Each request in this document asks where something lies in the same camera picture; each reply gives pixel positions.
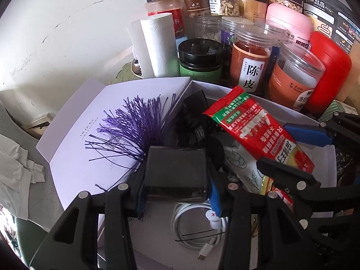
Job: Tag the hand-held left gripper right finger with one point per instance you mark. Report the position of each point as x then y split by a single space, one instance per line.
216 199

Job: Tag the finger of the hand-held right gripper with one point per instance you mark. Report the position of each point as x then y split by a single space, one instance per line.
309 135
292 171

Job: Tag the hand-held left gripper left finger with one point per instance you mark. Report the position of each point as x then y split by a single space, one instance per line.
140 205

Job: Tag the brown-red snack packet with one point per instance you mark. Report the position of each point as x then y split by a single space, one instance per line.
265 184

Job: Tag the white printed bread packet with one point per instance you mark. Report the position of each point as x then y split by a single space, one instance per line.
242 168

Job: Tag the black rectangular block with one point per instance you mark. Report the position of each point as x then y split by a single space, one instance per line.
174 174

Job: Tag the long red snack packet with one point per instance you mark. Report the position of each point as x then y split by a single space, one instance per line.
253 123

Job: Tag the purple tasselled sachet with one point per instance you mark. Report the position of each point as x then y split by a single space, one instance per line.
126 123

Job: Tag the lavender gift box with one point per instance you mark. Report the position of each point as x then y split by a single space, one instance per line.
78 112

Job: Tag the small white medicine box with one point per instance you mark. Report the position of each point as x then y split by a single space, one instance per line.
334 108

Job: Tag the orange-label jar clear lid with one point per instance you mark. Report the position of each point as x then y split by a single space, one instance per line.
292 90

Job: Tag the red canister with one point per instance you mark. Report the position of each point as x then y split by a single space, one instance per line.
329 70

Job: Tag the tan kraft pouch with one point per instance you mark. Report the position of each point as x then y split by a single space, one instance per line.
351 76

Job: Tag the blue packet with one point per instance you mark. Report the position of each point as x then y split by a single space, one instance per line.
273 62

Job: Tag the orange jar white label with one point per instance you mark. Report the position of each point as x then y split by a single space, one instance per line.
247 62

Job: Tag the pink canister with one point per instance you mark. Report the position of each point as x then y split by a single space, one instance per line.
287 19

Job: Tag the black food pouch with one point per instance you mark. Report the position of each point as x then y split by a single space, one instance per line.
337 14

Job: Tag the green jar black lid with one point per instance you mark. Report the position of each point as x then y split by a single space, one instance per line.
199 70

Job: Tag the pale green garment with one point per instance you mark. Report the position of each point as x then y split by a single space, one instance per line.
17 174

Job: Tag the green leaf-shaped coaster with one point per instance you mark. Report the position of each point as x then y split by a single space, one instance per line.
123 73

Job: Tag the black-lid jar tan powder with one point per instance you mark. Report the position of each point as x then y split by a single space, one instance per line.
253 8

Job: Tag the clear empty jar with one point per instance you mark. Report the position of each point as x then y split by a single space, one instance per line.
208 29

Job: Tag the white paper roll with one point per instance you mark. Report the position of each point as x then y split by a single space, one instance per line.
157 47

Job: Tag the red-label seasoning jar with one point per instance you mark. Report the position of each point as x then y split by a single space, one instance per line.
163 5

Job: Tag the beige wooden frame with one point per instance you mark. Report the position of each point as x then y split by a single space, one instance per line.
39 126

